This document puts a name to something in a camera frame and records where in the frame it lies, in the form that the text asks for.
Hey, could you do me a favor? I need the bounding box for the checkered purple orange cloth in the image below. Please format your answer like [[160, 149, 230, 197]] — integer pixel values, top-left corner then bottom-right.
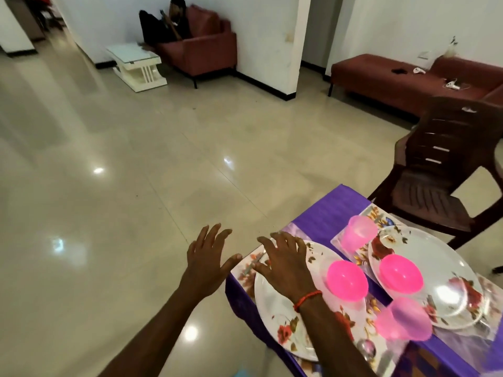
[[393, 341, 466, 377]]

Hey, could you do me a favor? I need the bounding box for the small white bottle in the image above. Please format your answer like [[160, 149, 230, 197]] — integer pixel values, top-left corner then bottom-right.
[[442, 35, 461, 60]]

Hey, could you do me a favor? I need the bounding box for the white floral plate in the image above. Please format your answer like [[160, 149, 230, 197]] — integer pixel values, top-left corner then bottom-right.
[[253, 239, 380, 363], [368, 225, 487, 331]]

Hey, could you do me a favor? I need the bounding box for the brown plastic chair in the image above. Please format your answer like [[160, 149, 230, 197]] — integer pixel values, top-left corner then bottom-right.
[[368, 94, 503, 250]]

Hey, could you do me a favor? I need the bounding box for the white small table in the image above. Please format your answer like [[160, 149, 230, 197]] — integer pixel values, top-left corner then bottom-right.
[[106, 43, 168, 93]]

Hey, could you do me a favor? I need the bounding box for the red-brown sofa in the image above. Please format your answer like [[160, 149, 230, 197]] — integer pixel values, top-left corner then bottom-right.
[[327, 53, 503, 124]]

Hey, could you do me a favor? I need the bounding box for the person's left hand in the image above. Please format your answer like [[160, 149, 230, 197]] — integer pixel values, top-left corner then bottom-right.
[[179, 224, 245, 302]]

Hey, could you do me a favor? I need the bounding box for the brown armchair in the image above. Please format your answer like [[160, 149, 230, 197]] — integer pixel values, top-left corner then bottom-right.
[[153, 5, 238, 90]]

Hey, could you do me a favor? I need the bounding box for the person's right hand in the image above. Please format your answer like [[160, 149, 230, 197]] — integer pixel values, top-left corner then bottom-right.
[[251, 231, 319, 305]]

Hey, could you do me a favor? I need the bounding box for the person's right forearm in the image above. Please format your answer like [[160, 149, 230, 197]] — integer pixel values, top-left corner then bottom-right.
[[297, 298, 378, 377]]

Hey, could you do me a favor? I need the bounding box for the purple tablecloth table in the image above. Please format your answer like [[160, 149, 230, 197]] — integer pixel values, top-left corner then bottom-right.
[[225, 184, 503, 377]]

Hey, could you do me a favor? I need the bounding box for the pink plastic bowl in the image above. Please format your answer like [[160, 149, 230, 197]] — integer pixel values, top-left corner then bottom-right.
[[324, 260, 369, 302]]

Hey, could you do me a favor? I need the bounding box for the red wrist thread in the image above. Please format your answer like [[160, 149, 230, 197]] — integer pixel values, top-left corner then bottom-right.
[[292, 290, 324, 313]]

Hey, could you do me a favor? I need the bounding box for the steel spoon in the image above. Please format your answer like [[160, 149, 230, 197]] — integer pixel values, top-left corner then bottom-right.
[[357, 337, 379, 360]]

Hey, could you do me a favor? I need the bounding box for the person's left forearm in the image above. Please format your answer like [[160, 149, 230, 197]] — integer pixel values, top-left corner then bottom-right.
[[98, 290, 210, 377]]

